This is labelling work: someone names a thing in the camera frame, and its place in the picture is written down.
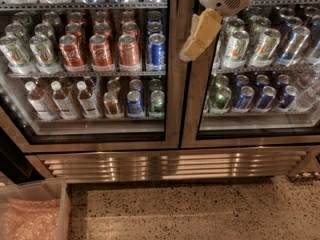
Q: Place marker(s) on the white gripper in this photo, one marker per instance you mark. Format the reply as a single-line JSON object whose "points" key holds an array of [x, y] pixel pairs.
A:
{"points": [[205, 24]]}

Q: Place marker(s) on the fridge glass door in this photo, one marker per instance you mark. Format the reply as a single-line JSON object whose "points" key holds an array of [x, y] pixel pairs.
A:
{"points": [[83, 19], [204, 129]]}

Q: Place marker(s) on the right fridge left 7up can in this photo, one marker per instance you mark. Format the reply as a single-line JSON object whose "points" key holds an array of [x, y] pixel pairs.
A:
{"points": [[236, 49]]}

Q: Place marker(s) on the fridge 7up can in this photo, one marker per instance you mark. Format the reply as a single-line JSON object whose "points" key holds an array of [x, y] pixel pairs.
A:
{"points": [[262, 54], [236, 49]]}

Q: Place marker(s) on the right fridge green can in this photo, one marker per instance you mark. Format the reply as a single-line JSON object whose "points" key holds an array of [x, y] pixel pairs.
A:
{"points": [[220, 100]]}

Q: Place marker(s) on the right fridge tall blue can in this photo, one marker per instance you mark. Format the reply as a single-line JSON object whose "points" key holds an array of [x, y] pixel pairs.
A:
{"points": [[289, 52]]}

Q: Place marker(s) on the right fridge left blue can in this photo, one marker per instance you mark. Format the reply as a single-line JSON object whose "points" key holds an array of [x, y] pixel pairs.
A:
{"points": [[244, 98]]}

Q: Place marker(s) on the right fridge water bottle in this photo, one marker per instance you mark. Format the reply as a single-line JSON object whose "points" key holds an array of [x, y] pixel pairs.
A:
{"points": [[306, 100]]}

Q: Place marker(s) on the steel fridge bottom grille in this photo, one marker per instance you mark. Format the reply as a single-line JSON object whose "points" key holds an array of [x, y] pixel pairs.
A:
{"points": [[132, 166]]}

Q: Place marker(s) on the front blue pepsi can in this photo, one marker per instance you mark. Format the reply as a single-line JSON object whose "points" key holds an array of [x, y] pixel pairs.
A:
{"points": [[156, 52]]}

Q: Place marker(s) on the front right red cola can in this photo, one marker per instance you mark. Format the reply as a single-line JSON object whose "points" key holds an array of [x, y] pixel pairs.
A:
{"points": [[129, 53]]}

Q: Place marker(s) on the red cola can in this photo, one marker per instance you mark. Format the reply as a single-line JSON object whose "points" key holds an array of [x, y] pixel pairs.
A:
{"points": [[129, 53], [74, 59], [102, 60]]}

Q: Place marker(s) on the green soda can lower shelf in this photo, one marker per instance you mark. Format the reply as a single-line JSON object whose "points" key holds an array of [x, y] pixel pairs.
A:
{"points": [[157, 103]]}

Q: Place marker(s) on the front middle red cola can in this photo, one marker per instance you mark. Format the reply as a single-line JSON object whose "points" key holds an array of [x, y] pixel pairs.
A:
{"points": [[102, 60]]}

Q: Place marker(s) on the blue soda can lower shelf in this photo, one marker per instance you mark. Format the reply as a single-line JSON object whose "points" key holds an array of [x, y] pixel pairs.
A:
{"points": [[135, 104]]}

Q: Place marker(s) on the brown soda can lower shelf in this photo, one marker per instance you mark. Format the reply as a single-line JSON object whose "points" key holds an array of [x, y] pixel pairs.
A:
{"points": [[113, 108]]}

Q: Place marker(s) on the front left red cola can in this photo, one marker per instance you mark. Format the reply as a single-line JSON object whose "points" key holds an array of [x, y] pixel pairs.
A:
{"points": [[74, 59]]}

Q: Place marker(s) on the middle water bottle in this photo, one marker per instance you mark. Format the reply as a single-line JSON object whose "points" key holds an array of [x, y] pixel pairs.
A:
{"points": [[64, 101]]}

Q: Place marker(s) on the left water bottle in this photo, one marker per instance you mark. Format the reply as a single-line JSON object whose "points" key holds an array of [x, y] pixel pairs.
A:
{"points": [[41, 102]]}

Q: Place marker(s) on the front left 7up can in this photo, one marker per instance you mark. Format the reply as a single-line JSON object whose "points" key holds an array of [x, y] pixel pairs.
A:
{"points": [[18, 56]]}

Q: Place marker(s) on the clear plastic bin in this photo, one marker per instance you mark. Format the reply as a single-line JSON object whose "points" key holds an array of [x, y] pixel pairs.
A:
{"points": [[45, 190]]}

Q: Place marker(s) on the pink bubble wrap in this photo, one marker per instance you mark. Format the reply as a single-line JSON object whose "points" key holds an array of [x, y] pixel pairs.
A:
{"points": [[29, 220]]}

